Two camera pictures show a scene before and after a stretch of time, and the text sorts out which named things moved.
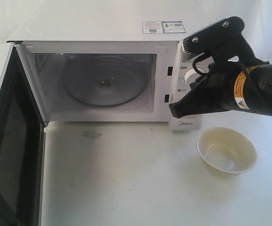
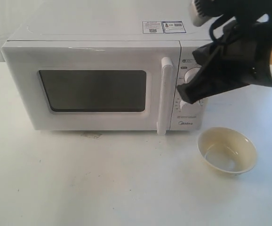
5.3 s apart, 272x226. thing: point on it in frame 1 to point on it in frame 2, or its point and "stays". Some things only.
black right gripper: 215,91 to 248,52
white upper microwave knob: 191,75 stays
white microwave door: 15,140 to 96,85
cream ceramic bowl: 227,150 stays
